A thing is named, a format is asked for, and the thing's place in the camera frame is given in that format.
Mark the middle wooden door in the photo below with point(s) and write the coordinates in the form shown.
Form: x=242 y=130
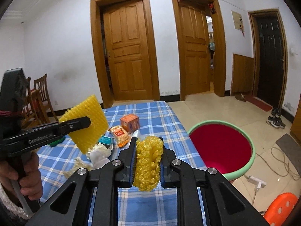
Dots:
x=201 y=46

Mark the black sneakers pair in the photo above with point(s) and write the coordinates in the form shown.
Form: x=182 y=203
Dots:
x=274 y=119

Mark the yellow spiky foam sheet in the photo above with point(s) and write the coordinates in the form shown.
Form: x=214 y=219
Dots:
x=87 y=138

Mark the wooden door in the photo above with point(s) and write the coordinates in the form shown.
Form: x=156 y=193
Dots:
x=124 y=50
x=201 y=46

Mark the left wooden door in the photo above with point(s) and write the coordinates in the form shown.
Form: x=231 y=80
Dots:
x=124 y=50

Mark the blue plaid tablecloth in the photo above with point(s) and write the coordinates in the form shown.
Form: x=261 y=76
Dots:
x=146 y=202

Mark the orange snack packet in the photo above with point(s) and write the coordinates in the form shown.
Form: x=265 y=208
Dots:
x=120 y=135

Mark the yellow bubble wrap wad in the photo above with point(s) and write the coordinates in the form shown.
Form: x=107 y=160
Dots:
x=149 y=152

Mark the brown slipper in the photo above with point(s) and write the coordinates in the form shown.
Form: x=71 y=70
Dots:
x=240 y=97

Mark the red door mat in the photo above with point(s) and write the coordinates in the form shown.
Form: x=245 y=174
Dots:
x=257 y=102

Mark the white power strip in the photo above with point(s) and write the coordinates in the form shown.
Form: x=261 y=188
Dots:
x=258 y=183

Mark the wooden chair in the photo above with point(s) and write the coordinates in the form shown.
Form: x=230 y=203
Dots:
x=41 y=85
x=29 y=113

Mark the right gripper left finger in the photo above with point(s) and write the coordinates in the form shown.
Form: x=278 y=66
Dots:
x=126 y=176

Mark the cream paper wad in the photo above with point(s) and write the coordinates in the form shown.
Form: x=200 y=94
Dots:
x=78 y=163

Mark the teal toothpaste box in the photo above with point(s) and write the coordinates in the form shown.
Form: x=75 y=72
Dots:
x=105 y=140

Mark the white sock bundle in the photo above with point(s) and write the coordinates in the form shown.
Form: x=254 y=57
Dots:
x=99 y=155

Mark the grey floor mat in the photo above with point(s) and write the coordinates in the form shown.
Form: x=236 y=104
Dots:
x=291 y=149

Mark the wooden tv cabinet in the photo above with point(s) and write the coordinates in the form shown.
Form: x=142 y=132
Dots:
x=295 y=130

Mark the green flower-shaped toy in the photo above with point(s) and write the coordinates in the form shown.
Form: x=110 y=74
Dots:
x=55 y=143

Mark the orange cardboard box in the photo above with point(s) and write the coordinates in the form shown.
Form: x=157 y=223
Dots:
x=130 y=123

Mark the black entrance door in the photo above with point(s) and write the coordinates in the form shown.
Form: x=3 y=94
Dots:
x=270 y=56

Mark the red basin green rim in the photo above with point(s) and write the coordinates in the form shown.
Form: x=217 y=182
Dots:
x=223 y=146

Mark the person's left hand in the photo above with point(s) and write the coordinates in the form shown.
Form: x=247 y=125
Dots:
x=30 y=185

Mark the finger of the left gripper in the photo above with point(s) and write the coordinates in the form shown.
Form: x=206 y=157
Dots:
x=69 y=126

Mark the orange plastic stool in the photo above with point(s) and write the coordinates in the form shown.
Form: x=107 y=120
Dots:
x=280 y=208

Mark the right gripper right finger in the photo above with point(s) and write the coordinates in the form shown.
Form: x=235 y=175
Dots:
x=167 y=174

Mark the wall electrical box cover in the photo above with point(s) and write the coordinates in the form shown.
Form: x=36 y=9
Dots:
x=238 y=21

